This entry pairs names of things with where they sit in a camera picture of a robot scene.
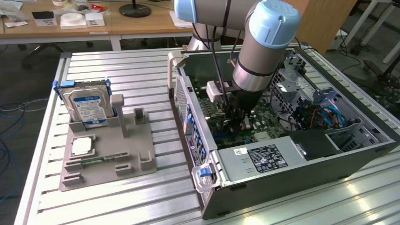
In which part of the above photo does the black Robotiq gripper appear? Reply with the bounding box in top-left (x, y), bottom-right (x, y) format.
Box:
top-left (222, 88), bottom-right (261, 124)

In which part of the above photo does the green motherboard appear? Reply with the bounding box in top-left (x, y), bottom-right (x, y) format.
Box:
top-left (191, 78), bottom-right (293, 150)

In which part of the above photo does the grey power supply unit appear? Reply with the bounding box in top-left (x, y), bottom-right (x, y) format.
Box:
top-left (215, 136), bottom-right (309, 183)

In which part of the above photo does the open black PC case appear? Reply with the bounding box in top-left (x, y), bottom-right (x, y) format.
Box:
top-left (166, 42), bottom-right (400, 220)

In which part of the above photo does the metal disk bay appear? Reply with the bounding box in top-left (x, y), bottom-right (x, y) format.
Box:
top-left (323, 121), bottom-right (377, 153)

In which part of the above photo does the white paper stack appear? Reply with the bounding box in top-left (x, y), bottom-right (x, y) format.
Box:
top-left (167, 11), bottom-right (193, 29)

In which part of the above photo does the wooden cabinet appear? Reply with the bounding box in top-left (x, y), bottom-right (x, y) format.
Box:
top-left (289, 0), bottom-right (358, 55)

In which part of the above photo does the grey plastic parts rack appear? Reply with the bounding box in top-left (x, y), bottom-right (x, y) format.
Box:
top-left (58, 93), bottom-right (158, 192)

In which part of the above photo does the wooden desk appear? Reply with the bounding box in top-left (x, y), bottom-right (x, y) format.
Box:
top-left (0, 0), bottom-right (199, 45)

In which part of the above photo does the hard disk with blue carrier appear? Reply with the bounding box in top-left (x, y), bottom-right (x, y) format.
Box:
top-left (51, 76), bottom-right (118, 129)

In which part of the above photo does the black round lamp base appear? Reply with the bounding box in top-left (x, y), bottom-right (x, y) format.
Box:
top-left (118, 0), bottom-right (151, 18)

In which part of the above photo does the green RAM stick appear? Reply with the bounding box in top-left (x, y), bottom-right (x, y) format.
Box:
top-left (79, 155), bottom-right (117, 165)

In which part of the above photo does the silver CPU chip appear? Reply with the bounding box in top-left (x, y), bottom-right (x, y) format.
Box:
top-left (70, 136), bottom-right (94, 156)

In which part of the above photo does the small plain white box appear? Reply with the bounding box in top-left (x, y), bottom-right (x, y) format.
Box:
top-left (83, 12), bottom-right (106, 28)

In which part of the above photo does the red packet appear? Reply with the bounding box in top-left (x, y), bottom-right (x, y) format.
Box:
top-left (87, 2), bottom-right (106, 13)

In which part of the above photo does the white box with round tape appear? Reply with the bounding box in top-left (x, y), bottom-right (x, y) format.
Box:
top-left (59, 12), bottom-right (89, 30)

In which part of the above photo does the white box with black lid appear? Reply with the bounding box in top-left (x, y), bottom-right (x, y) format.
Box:
top-left (30, 11), bottom-right (58, 27)

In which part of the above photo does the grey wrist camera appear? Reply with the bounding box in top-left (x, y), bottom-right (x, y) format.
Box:
top-left (205, 80), bottom-right (226, 104)

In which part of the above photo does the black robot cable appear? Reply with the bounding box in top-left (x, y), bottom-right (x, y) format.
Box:
top-left (190, 22), bottom-right (230, 115)

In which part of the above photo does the red wire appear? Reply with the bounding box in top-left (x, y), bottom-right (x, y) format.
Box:
top-left (309, 108), bottom-right (326, 128)

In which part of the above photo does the blue wire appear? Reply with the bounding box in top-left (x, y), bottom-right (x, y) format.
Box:
top-left (319, 106), bottom-right (346, 129)

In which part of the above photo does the black power cable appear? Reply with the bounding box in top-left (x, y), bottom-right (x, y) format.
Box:
top-left (293, 38), bottom-right (319, 53)

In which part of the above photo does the white metal table frame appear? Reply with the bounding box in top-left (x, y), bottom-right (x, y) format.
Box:
top-left (342, 0), bottom-right (400, 64)

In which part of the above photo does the blue floor cable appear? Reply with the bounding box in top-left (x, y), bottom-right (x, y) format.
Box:
top-left (0, 103), bottom-right (26, 203)

